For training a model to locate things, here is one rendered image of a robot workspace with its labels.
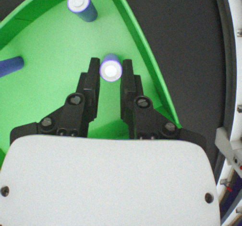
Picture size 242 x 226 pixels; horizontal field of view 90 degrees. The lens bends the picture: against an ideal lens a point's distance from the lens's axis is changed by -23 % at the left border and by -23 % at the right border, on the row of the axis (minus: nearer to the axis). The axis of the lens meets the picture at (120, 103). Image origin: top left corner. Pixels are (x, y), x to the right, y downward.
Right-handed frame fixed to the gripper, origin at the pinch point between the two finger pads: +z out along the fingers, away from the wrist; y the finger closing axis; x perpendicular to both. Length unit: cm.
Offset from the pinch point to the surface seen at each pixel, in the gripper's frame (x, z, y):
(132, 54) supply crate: -1.1, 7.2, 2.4
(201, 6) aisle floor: 3, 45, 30
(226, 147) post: -41, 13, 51
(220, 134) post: -41, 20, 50
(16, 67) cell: -1.3, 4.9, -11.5
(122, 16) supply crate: 3.2, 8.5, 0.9
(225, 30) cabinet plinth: -3, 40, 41
